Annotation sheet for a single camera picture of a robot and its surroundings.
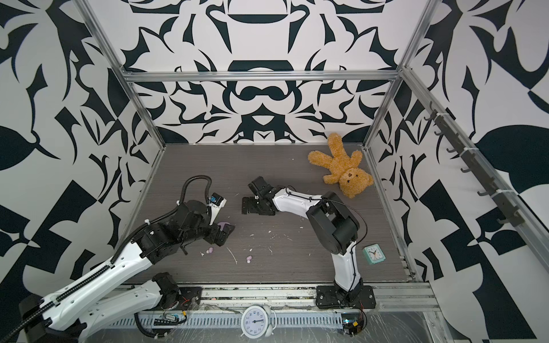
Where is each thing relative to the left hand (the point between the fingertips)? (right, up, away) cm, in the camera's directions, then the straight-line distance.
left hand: (223, 217), depth 74 cm
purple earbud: (-8, -15, +10) cm, 20 cm away
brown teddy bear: (+52, +11, +22) cm, 58 cm away
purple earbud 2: (+8, -18, +8) cm, 21 cm away
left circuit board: (-17, -34, -2) cm, 38 cm away
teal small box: (+55, -16, +8) cm, 58 cm away
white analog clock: (+12, -32, -6) cm, 34 cm away
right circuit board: (+43, -34, -3) cm, 55 cm away
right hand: (+7, 0, +18) cm, 19 cm away
